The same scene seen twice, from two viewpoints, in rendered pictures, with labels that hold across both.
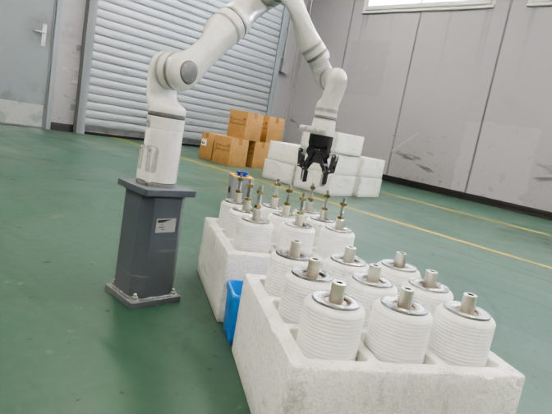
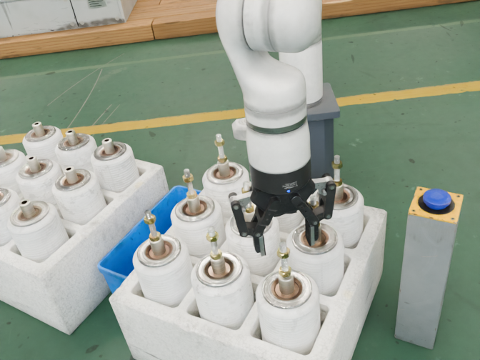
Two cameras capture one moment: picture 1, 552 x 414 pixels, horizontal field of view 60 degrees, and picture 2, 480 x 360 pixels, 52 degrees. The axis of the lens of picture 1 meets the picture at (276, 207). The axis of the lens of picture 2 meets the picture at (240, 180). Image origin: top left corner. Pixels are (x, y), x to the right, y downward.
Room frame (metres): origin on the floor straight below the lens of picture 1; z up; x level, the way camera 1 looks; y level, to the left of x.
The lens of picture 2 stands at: (1.86, -0.46, 0.82)
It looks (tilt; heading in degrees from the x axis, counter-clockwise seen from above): 36 degrees down; 140
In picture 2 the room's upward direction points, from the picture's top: 8 degrees counter-clockwise
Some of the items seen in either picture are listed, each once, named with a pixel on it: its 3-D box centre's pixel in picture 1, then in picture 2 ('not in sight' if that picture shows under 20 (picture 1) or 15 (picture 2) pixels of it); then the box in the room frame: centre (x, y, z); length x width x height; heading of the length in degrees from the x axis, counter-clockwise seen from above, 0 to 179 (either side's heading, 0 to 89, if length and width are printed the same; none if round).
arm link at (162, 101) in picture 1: (170, 87); not in sight; (1.21, 0.31, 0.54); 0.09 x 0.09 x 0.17; 54
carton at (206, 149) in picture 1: (216, 147); not in sight; (5.54, 0.80, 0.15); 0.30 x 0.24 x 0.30; 135
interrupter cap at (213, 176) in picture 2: (255, 220); (224, 173); (1.22, 0.05, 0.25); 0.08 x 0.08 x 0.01
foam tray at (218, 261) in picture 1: (275, 268); (259, 284); (1.37, -0.03, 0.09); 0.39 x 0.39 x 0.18; 18
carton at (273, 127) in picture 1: (267, 129); not in sight; (5.67, 0.26, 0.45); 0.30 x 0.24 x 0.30; 44
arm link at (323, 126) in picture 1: (320, 125); (273, 126); (1.50, -0.09, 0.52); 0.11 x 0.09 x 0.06; 146
